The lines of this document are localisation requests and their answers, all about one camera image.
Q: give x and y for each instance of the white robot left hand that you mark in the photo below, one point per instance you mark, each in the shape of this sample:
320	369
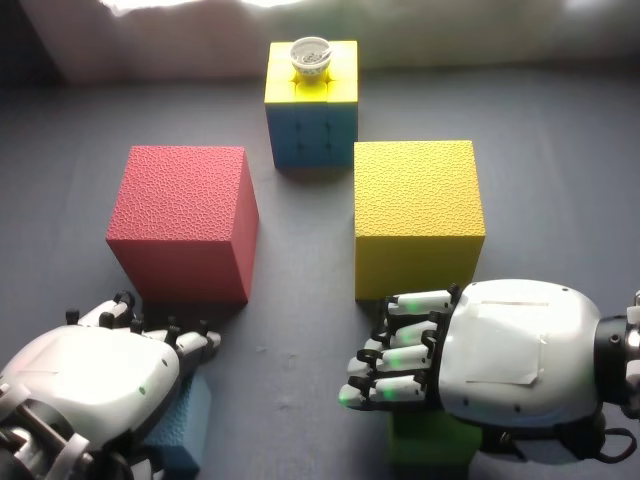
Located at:
95	380

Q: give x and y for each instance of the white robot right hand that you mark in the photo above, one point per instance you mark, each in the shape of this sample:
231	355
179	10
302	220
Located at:
515	350

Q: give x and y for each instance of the small blue textured block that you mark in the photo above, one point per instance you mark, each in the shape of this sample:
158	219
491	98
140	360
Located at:
185	430

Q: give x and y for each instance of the small green block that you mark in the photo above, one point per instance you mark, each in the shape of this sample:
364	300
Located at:
430	440

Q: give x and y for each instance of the large yellow textured cube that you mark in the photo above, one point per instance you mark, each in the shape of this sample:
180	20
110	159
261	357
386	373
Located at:
415	210

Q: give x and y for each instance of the large red textured cube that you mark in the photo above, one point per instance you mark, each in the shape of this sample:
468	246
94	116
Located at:
180	220

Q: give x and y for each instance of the grey table cloth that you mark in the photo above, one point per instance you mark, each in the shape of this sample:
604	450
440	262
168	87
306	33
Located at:
300	320

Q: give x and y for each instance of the colourful puzzle cube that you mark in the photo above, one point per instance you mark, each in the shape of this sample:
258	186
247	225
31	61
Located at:
312	130

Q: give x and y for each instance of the white backdrop sheet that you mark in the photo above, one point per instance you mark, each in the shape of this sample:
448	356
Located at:
200	40

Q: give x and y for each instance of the small white toy bowl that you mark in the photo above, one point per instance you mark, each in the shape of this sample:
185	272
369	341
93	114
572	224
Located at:
310	57

